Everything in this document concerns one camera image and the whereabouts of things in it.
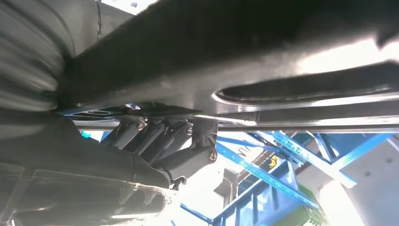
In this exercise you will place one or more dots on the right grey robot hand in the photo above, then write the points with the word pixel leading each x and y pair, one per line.
pixel 78 162

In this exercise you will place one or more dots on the blue metal shelf rack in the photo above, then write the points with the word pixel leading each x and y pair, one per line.
pixel 265 176

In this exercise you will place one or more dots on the green plastic crate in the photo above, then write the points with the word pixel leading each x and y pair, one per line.
pixel 299 215

